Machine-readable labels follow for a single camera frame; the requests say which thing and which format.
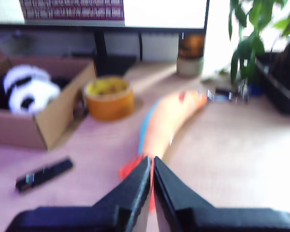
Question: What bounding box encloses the carrot shaped plush toy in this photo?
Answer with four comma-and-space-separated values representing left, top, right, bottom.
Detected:
118, 88, 209, 213

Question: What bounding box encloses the black plant tray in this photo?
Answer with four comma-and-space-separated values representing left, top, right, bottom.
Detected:
254, 47, 290, 115

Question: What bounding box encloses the metal key bunch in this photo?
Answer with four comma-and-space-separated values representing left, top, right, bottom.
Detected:
206, 79, 251, 104

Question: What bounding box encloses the black USB stick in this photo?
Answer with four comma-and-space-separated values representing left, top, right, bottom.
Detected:
15, 157, 74, 193

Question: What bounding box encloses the bright Huawei computer monitor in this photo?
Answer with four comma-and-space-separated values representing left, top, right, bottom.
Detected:
0, 0, 210, 76

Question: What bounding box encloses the green leafy houseplant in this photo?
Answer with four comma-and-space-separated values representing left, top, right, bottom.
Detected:
228, 0, 290, 86

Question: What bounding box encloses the open cardboard box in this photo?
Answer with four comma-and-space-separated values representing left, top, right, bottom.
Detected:
0, 40, 98, 151

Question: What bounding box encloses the amber jar with grey base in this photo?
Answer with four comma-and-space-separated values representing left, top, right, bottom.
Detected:
176, 32, 206, 77

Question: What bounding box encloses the black and white panda plush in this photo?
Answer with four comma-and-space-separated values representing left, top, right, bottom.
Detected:
0, 64, 61, 115

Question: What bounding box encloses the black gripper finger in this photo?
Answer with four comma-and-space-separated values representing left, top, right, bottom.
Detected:
153, 156, 216, 232
92, 156, 153, 232

